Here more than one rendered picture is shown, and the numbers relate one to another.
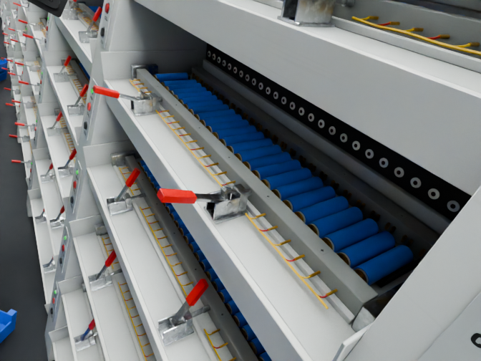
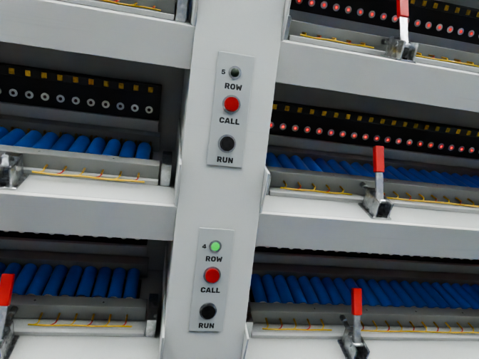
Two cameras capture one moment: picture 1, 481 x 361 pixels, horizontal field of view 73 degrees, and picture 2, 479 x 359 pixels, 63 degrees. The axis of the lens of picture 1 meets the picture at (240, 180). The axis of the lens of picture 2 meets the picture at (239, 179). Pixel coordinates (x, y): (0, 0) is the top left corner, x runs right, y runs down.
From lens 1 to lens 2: 27 cm
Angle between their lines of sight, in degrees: 58
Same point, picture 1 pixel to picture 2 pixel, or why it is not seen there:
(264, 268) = (87, 190)
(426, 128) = (155, 44)
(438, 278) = (197, 107)
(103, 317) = not seen: outside the picture
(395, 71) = (127, 18)
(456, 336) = (214, 125)
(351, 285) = (146, 163)
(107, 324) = not seen: outside the picture
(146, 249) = not seen: outside the picture
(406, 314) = (194, 132)
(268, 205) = (48, 154)
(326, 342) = (158, 195)
